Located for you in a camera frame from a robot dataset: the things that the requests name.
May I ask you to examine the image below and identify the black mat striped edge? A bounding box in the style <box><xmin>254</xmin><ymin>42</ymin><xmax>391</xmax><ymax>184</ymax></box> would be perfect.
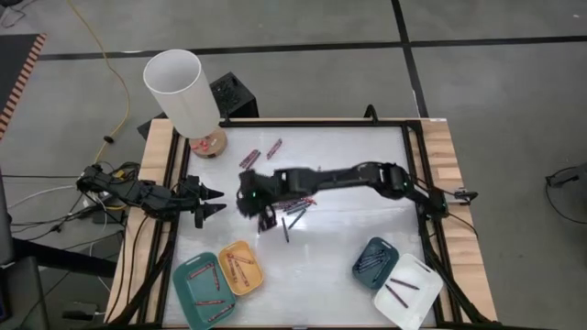
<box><xmin>0</xmin><ymin>33</ymin><xmax>47</xmax><ymax>141</ymax></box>

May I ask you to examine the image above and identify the white shade table lamp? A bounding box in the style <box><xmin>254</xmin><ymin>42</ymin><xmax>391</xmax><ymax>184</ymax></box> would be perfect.
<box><xmin>142</xmin><ymin>49</ymin><xmax>228</xmax><ymax>160</ymax></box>

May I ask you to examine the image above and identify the thin black cable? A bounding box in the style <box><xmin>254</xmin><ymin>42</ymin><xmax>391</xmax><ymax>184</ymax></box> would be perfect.
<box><xmin>0</xmin><ymin>173</ymin><xmax>80</xmax><ymax>181</ymax></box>

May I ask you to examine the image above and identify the white plastic tray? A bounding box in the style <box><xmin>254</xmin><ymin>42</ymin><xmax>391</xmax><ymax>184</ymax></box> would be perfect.
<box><xmin>372</xmin><ymin>252</ymin><xmax>445</xmax><ymax>330</ymax></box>

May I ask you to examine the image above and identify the teal green plastic tray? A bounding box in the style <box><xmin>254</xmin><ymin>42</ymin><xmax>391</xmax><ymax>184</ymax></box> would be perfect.
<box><xmin>172</xmin><ymin>251</ymin><xmax>238</xmax><ymax>330</ymax></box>

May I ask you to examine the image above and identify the yellow plastic tray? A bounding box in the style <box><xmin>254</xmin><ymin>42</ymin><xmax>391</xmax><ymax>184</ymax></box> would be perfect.
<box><xmin>217</xmin><ymin>239</ymin><xmax>265</xmax><ymax>297</ymax></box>

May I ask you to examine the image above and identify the black perforated box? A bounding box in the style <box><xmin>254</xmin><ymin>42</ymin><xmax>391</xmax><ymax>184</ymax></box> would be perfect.
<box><xmin>208</xmin><ymin>71</ymin><xmax>260</xmax><ymax>121</ymax></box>

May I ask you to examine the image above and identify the black power adapter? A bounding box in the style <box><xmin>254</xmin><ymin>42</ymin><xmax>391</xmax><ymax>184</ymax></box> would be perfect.
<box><xmin>89</xmin><ymin>208</ymin><xmax>127</xmax><ymax>226</ymax></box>

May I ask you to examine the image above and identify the dark blue plastic tray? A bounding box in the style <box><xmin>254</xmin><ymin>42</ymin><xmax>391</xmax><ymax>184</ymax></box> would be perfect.
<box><xmin>350</xmin><ymin>236</ymin><xmax>400</xmax><ymax>292</ymax></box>

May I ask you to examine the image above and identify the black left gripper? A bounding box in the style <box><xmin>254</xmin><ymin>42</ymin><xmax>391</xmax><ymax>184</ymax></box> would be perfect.
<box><xmin>168</xmin><ymin>174</ymin><xmax>227</xmax><ymax>230</ymax></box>

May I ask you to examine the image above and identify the yellow cable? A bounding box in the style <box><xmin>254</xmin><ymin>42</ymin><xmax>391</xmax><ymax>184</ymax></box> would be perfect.
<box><xmin>65</xmin><ymin>0</ymin><xmax>132</xmax><ymax>162</ymax></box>

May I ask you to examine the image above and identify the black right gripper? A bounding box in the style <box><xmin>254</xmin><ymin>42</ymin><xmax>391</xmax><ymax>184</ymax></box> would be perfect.
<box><xmin>236</xmin><ymin>170</ymin><xmax>279</xmax><ymax>233</ymax></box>

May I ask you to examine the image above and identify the white cable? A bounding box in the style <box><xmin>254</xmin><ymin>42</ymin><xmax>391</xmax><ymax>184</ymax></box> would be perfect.
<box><xmin>6</xmin><ymin>184</ymin><xmax>83</xmax><ymax>210</ymax></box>

